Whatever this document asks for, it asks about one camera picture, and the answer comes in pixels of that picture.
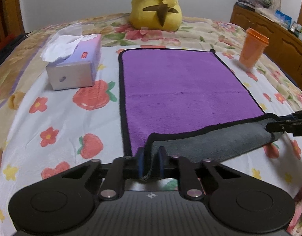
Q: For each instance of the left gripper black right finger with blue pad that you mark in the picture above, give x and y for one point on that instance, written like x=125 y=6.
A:
x=183 y=171

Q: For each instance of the purple and grey towel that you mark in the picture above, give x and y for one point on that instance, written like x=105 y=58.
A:
x=184 y=103

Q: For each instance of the blue white package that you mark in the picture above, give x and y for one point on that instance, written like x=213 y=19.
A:
x=283 y=19

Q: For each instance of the floral bed quilt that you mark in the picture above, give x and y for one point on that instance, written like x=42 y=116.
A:
x=165 y=34

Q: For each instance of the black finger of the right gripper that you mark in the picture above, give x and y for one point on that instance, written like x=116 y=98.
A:
x=290 y=124

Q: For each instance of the white strawberry print sheet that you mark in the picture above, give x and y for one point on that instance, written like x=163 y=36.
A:
x=106 y=89

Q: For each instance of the lilac tissue box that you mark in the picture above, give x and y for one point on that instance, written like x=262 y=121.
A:
x=72 y=58

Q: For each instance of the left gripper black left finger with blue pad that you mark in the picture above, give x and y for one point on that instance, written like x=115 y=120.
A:
x=120 y=170

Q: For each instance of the orange plastic cup with lid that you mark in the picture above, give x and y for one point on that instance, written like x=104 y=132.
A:
x=253 y=47

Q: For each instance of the brown louvered wardrobe door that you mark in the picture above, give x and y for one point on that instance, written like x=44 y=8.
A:
x=11 y=24

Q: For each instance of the brown wooden cabinet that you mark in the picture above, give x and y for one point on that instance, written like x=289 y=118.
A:
x=284 y=49

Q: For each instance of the yellow pikachu plush toy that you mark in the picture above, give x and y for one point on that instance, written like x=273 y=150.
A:
x=163 y=15

